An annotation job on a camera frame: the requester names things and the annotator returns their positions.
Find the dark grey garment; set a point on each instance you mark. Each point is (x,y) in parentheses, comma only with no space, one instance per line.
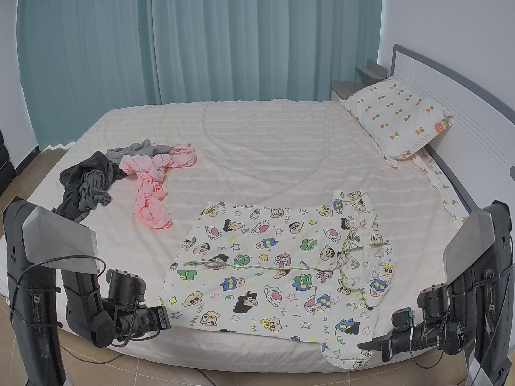
(86,183)

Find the pink garment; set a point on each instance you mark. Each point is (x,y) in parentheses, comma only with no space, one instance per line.
(151,199)

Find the bed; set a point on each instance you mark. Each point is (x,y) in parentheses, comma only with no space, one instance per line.
(257,155)

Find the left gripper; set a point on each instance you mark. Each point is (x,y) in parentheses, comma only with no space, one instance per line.
(149,320)

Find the grey bedside table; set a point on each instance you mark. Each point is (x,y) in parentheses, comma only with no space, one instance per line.
(346,89)

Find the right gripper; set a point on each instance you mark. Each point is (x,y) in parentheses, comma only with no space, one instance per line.
(402,342)

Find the blue-green curtain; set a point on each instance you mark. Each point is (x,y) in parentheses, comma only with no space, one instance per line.
(225,38)

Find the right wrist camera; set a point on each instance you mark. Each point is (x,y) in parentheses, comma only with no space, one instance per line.
(402,320)

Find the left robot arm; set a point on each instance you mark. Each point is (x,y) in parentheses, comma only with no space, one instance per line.
(48,231)

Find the white printed pillow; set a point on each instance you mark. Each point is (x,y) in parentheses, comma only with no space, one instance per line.
(398,113)

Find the white printed pyjama top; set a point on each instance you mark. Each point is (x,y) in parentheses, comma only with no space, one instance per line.
(257,271)

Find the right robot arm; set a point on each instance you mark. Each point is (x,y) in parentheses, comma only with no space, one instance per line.
(470,247)

